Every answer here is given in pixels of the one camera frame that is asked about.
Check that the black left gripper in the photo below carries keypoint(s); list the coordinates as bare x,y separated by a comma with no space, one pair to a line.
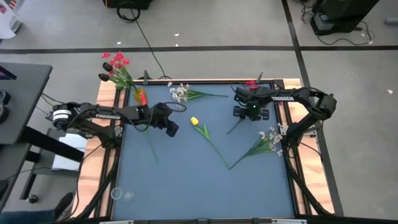
163,116

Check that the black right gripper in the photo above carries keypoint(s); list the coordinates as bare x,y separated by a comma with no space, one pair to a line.
253,109

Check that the white artificial flower bunch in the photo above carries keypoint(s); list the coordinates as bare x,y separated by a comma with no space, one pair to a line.
180,92
264,144

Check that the red artificial flower bunch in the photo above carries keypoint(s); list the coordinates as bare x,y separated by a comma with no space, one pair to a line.
250,83
119,60

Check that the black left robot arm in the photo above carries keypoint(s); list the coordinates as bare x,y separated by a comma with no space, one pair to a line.
105,115

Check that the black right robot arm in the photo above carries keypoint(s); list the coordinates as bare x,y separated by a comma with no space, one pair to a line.
292,98

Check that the yellow glass vase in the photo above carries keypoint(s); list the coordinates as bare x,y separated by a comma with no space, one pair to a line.
138,95

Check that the clear glass vase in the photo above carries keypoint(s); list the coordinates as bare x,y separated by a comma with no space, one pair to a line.
116,193

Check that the blue table mat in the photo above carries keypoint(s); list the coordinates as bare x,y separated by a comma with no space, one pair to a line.
186,193

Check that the white box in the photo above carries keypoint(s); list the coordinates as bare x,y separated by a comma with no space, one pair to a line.
70,155

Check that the black equipment case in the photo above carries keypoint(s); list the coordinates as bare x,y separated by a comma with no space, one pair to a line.
124,3

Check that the black equipment cart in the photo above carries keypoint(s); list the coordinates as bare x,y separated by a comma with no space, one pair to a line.
335,15

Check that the black desk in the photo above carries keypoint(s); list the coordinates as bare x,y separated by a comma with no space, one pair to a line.
25,99

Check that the black caster wheel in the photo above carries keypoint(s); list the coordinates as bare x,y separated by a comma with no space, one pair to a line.
32,198

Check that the black rounded device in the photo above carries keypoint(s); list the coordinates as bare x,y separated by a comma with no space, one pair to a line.
4,107

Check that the dark screen device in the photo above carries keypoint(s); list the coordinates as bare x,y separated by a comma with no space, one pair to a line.
6,73

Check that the grey object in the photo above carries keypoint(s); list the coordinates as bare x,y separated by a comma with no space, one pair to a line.
392,21

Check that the black frame clamp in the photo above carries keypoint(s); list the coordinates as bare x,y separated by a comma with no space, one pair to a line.
259,77
145,77

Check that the black aluminium rig frame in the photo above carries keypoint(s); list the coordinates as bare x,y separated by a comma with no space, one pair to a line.
202,81

